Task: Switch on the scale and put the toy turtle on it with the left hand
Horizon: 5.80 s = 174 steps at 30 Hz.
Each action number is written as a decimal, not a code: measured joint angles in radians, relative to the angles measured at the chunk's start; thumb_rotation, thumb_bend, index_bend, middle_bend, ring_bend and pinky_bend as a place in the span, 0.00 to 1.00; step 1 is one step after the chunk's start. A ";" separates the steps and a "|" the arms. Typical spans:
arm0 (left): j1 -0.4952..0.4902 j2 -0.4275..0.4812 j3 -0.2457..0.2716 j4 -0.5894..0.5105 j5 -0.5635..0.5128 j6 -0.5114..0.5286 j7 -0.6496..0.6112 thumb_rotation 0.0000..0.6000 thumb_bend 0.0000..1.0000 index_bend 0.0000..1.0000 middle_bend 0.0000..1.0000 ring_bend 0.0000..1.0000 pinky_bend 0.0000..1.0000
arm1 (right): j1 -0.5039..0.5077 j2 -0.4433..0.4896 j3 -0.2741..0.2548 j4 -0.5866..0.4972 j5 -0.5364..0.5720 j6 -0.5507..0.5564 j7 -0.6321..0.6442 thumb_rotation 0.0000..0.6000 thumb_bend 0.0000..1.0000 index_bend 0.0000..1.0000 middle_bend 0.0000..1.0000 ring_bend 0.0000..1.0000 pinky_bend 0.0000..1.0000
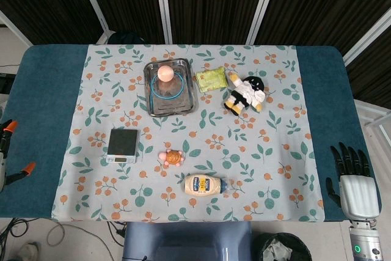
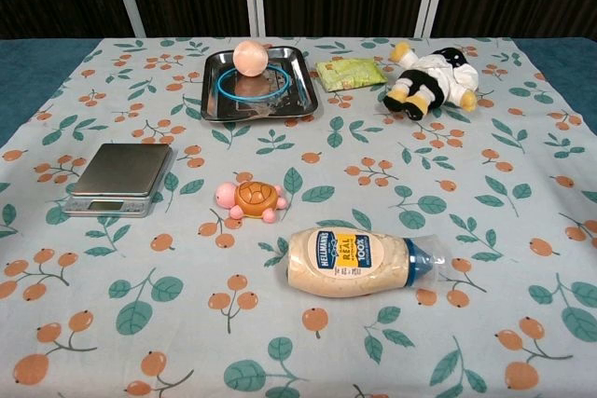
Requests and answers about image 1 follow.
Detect blue robot torso base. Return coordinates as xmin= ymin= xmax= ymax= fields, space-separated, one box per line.
xmin=122 ymin=221 xmax=254 ymax=261

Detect grey floor cable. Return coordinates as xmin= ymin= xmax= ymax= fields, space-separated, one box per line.
xmin=45 ymin=222 xmax=123 ymax=261

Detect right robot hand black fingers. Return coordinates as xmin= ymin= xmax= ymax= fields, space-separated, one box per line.
xmin=325 ymin=142 xmax=381 ymax=221

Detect light grey shoe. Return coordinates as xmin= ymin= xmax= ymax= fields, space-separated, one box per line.
xmin=17 ymin=240 xmax=42 ymax=259

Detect penguin plush toy white jacket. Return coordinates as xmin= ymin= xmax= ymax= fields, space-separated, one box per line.
xmin=223 ymin=72 xmax=267 ymax=116

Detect stainless steel tray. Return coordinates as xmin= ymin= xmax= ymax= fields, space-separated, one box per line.
xmin=143 ymin=57 xmax=198 ymax=117

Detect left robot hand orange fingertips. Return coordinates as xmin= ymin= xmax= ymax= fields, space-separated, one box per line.
xmin=0 ymin=119 xmax=37 ymax=194

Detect peach coloured ball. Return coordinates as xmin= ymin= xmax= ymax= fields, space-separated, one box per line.
xmin=157 ymin=65 xmax=176 ymax=83

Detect green snack packet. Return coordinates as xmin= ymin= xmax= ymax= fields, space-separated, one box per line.
xmin=195 ymin=66 xmax=228 ymax=92

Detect black chair back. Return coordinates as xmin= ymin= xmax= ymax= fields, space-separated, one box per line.
xmin=106 ymin=30 xmax=148 ymax=46

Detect trash bin with black bag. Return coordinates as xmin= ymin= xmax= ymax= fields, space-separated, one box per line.
xmin=254 ymin=232 xmax=313 ymax=261

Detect teal table cover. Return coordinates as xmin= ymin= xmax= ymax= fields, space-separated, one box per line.
xmin=0 ymin=43 xmax=382 ymax=222

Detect white metal rack frame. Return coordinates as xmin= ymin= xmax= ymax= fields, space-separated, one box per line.
xmin=354 ymin=98 xmax=391 ymax=147

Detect pink and orange toy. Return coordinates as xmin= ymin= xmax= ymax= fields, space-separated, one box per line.
xmin=157 ymin=149 xmax=186 ymax=169

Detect mayonnaise squeeze bottle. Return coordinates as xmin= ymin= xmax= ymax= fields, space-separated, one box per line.
xmin=183 ymin=173 xmax=230 ymax=196

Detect small digital scale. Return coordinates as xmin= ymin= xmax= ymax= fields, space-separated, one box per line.
xmin=106 ymin=128 xmax=140 ymax=164

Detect blue rubber ring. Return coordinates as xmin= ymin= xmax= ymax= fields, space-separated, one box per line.
xmin=149 ymin=69 xmax=185 ymax=101

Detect floral printed tablecloth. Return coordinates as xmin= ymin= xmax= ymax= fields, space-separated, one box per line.
xmin=50 ymin=43 xmax=325 ymax=223

